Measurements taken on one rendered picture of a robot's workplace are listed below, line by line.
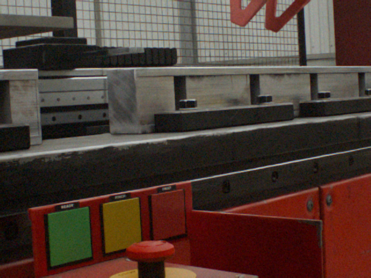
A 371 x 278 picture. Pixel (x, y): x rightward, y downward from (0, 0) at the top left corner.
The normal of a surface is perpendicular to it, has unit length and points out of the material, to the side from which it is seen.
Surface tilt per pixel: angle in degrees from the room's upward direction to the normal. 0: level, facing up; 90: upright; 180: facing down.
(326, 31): 90
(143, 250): 33
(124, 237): 90
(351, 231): 90
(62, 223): 90
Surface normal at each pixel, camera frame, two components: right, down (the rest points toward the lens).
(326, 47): -0.43, 0.06
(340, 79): 0.76, 0.00
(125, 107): -0.65, 0.07
